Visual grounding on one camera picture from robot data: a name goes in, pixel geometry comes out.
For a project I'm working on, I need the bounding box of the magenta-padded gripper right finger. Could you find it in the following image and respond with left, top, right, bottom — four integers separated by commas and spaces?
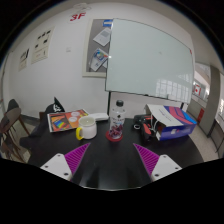
130, 142, 183, 187

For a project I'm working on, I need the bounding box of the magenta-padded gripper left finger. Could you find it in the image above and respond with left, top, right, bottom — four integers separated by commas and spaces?
40, 142, 96, 188

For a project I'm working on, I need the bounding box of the clear bottle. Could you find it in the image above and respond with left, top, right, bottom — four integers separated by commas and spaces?
109, 99, 127, 140

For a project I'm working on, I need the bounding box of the red and black power tool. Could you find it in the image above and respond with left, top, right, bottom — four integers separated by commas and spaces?
133, 114, 161, 143

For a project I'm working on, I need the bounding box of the flat round red coaster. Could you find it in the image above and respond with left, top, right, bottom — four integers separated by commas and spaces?
105, 129, 124, 143

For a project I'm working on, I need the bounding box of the colourful printed poster sheet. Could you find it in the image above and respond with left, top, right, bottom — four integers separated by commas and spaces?
47, 108, 90, 134

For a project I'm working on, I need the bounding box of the blue cardboard box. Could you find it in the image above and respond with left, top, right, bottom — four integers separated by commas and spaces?
145, 103, 198, 142

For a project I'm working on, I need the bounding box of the small flat white box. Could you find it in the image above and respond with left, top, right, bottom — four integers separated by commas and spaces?
87, 112, 110, 122

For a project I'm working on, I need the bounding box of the black hat with white print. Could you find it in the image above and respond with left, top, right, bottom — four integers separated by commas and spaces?
44, 96, 66, 115

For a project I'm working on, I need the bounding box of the brown wooden chair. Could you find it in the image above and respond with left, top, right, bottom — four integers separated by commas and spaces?
0, 107, 31, 161

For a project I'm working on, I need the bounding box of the dark chair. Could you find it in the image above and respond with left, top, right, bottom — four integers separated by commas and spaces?
7, 98, 19, 113

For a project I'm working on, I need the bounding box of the red and white flag sign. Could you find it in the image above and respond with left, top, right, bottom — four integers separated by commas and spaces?
193, 84, 203, 96

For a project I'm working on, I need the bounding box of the paper with colourful circle print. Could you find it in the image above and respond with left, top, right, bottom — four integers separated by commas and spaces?
89, 47, 110, 72

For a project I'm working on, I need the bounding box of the large whiteboard on stand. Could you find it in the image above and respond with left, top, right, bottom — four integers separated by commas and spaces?
105, 18, 195, 116

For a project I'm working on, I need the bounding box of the grey notice board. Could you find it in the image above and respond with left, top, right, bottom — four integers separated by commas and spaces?
82, 18, 115, 79

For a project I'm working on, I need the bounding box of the white paper sheet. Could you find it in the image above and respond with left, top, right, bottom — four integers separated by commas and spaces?
92, 27, 112, 47

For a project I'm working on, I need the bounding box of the blue and white label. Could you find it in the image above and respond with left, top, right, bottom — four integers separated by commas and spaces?
102, 19, 114, 28

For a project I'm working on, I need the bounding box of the white mug, yellow handle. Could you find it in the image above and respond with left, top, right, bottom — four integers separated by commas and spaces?
75, 115, 98, 141

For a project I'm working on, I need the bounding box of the white cable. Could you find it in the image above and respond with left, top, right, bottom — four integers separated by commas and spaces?
133, 114, 160, 134

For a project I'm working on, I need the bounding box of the small white wall poster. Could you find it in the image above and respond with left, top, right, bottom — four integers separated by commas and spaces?
18, 48, 30, 72

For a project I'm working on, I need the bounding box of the large white wall poster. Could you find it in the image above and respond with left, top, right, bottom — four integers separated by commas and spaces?
30, 27, 55, 65

